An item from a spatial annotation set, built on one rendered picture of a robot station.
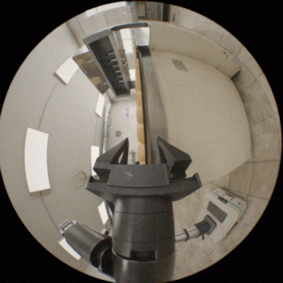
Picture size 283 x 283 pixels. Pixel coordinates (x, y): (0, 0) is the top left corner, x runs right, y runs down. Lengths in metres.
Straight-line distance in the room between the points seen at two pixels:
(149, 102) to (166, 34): 0.44
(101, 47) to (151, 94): 0.53
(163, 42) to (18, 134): 2.26
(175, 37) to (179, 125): 0.51
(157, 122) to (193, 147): 0.13
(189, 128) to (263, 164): 0.82
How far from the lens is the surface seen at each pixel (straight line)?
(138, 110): 0.23
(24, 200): 2.29
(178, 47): 0.62
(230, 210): 0.89
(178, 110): 0.27
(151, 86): 0.31
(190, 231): 0.96
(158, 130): 0.24
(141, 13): 3.17
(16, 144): 2.10
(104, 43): 0.67
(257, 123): 0.92
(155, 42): 0.57
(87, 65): 0.74
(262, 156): 0.92
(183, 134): 0.25
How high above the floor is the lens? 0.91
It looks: 3 degrees up
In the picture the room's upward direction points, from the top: 93 degrees counter-clockwise
